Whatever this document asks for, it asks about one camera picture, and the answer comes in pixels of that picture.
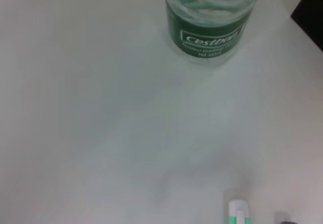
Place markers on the clear water bottle green label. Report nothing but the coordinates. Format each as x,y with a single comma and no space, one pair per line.
209,22

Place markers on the grey glitter pen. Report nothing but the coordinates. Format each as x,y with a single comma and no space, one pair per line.
286,219

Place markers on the black mesh pen holder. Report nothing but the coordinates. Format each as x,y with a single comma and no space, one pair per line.
311,17

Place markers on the mint green pen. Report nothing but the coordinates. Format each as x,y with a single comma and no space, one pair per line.
238,212

